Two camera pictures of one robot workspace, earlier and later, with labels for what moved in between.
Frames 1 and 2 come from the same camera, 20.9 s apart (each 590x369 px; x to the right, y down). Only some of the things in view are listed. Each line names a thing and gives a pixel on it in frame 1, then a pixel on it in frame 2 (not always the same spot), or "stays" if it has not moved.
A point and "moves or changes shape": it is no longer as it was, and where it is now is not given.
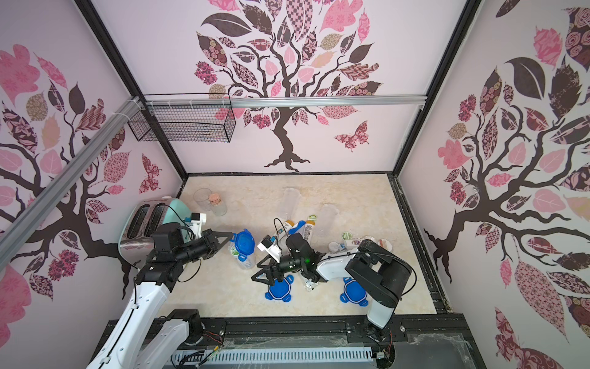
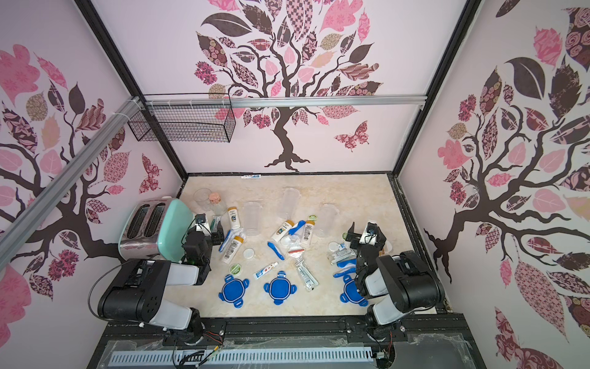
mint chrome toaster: [140, 218] stays
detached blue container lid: [353, 292] stays
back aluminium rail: [278, 102] stays
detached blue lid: [280, 290] moves or changes shape
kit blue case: [293, 231] stays
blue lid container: [291, 197] stays
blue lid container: [242, 247] -> [253, 217]
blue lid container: [328, 218] stays
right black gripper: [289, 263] -> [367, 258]
